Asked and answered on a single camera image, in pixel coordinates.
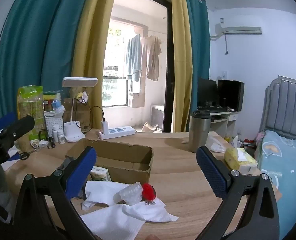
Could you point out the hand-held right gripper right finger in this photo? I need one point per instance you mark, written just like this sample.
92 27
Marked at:
212 175

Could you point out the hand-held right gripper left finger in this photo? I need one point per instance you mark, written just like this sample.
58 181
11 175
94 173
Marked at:
80 172

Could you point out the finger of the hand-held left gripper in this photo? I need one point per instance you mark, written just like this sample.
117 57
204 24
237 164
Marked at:
20 127
4 120

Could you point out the white paper tissue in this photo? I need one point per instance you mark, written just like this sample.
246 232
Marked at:
123 220
100 192

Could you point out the brown cardboard box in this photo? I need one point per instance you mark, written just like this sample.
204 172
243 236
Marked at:
128 165

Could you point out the clear plastic wrap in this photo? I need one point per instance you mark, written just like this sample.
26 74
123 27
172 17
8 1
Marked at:
130 192

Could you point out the red pompom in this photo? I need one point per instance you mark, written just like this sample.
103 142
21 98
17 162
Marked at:
148 190

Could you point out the green white tissue pack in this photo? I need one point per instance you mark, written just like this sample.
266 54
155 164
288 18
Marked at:
100 173

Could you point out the white plug adapter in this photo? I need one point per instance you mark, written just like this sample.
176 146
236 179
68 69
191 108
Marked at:
39 143

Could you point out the green snack bag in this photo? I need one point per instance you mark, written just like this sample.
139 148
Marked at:
30 105

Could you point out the yellow tissue pack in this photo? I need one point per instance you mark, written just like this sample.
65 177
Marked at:
240 161

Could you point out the white perforated box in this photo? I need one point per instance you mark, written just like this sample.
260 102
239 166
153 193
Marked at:
53 120

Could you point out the black flashlight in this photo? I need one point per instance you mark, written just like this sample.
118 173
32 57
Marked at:
52 142

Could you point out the white pill bottle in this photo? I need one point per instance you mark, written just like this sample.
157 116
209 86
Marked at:
60 137
55 131

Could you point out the yellow lid jar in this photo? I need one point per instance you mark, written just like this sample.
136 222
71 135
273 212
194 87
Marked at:
48 102

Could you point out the white desk lamp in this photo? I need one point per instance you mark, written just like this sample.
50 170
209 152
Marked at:
74 132

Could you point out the blue plastic bag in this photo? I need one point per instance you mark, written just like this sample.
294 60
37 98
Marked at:
58 108

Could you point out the steel tumbler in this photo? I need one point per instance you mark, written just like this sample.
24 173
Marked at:
199 132

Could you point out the white charger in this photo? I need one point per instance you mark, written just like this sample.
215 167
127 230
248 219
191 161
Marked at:
104 126

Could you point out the white computer desk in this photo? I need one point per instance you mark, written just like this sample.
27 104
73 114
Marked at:
222 122

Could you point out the tall cardboard box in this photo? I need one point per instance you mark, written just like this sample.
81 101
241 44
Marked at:
84 117

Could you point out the white power strip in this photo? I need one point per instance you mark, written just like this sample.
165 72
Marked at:
120 131

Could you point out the bag of cotton balls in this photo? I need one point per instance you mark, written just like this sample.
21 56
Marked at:
82 97

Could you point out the blue printed blanket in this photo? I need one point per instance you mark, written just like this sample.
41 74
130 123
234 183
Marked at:
282 160

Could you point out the old grey television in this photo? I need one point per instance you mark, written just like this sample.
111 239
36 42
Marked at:
157 115

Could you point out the black computer tower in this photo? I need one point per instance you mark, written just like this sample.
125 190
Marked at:
231 95

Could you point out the teal curtain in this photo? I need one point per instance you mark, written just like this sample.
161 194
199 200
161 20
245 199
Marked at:
38 42
200 42

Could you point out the cardboard sheet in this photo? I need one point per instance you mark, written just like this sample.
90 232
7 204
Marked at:
136 100

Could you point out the grey bed headboard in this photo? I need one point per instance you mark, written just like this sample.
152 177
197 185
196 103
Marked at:
285 107

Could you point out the yellow curtain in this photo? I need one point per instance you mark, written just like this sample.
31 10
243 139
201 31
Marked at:
93 42
181 67

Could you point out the hanging blue towel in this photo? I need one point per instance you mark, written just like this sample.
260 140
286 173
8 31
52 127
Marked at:
134 55

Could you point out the hanging beige shirt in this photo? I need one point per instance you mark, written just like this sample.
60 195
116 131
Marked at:
151 57

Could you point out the white air conditioner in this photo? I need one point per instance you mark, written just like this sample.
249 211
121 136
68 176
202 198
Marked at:
237 29

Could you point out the white wall outlet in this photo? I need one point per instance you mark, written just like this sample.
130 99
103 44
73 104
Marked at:
224 75

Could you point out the black door frame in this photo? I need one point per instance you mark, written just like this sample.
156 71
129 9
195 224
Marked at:
168 67

